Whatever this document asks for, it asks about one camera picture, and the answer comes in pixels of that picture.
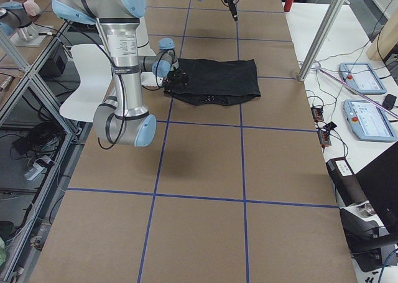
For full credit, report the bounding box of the black graphic t-shirt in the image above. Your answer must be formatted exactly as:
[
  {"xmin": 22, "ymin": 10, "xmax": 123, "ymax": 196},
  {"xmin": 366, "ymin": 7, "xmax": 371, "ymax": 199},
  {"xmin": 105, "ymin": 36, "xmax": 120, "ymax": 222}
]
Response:
[{"xmin": 165, "ymin": 58, "xmax": 261, "ymax": 106}]

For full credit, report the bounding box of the white plastic chair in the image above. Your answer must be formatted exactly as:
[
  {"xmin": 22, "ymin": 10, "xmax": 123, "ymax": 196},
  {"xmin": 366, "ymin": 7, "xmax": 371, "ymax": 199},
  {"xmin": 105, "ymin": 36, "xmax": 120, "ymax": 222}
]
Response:
[{"xmin": 60, "ymin": 44, "xmax": 112, "ymax": 123}]

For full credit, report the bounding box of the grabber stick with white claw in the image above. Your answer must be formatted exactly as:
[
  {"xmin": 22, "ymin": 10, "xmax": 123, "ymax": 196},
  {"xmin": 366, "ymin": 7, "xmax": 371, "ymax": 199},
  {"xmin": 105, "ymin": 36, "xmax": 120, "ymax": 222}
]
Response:
[{"xmin": 310, "ymin": 61, "xmax": 397, "ymax": 119}]

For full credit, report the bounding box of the far teach pendant tablet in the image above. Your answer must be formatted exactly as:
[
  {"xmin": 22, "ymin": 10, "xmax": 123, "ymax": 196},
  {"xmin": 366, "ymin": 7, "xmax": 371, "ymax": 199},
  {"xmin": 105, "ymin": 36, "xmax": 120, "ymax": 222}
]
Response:
[{"xmin": 339, "ymin": 63, "xmax": 387, "ymax": 95}]

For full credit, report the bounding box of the teach pendant tablet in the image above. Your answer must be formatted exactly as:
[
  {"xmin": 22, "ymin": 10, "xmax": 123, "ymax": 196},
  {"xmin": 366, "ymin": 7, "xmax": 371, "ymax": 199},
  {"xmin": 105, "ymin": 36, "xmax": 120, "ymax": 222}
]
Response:
[
  {"xmin": 343, "ymin": 100, "xmax": 397, "ymax": 142},
  {"xmin": 339, "ymin": 63, "xmax": 387, "ymax": 95}
]

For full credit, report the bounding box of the near teach pendant tablet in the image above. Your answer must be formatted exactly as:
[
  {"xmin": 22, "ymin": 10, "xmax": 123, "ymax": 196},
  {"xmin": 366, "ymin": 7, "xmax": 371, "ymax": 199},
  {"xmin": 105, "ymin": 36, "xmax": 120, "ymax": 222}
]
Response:
[{"xmin": 343, "ymin": 100, "xmax": 397, "ymax": 142}]

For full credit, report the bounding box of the aluminium frame post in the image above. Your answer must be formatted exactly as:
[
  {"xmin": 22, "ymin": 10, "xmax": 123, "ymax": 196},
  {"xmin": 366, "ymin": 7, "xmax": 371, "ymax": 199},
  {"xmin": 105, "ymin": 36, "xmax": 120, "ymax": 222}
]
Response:
[{"xmin": 298, "ymin": 0, "xmax": 345, "ymax": 81}]

